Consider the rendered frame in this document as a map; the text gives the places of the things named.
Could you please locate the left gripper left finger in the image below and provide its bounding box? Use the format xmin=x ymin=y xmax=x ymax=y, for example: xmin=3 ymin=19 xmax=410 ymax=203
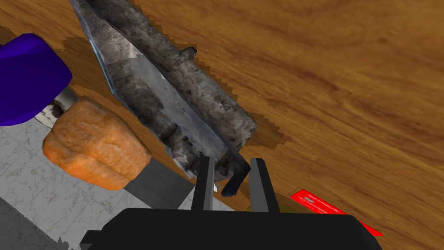
xmin=190 ymin=156 xmax=215 ymax=211

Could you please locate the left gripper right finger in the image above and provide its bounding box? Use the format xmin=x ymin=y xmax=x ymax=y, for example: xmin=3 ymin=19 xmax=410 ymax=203
xmin=248 ymin=158 xmax=281 ymax=213

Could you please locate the red flat object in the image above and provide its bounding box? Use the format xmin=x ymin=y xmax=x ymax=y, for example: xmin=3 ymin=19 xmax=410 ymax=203
xmin=290 ymin=189 xmax=384 ymax=237

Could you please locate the orange bread loaf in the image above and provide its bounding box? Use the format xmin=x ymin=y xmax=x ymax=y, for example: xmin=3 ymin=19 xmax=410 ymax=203
xmin=42 ymin=96 xmax=153 ymax=191

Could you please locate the purple rounded object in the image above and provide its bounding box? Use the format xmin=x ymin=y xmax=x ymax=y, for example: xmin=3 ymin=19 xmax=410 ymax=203
xmin=0 ymin=33 xmax=73 ymax=127

